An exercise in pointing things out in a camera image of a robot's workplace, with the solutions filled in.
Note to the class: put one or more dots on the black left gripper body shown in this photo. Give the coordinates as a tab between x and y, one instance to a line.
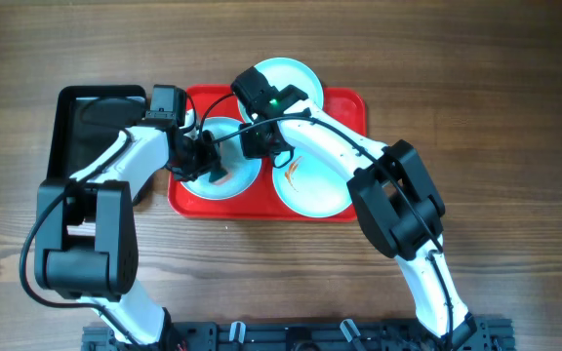
203	159

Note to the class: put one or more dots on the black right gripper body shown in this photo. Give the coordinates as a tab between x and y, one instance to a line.
260	143

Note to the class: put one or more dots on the light blue plate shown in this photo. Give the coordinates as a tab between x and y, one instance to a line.
310	188
281	72
245	171

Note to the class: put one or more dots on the green white sponge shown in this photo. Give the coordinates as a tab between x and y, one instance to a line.
219	174

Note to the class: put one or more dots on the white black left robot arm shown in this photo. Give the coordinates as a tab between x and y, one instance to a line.
82	251

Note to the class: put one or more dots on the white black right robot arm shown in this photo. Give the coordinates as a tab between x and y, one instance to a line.
396	202

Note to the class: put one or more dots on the red plastic tray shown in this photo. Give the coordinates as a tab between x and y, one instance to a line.
260	200

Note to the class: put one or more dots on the black water tray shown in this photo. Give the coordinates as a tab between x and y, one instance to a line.
88	120

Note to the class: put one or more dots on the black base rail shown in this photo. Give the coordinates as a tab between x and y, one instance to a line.
405	334

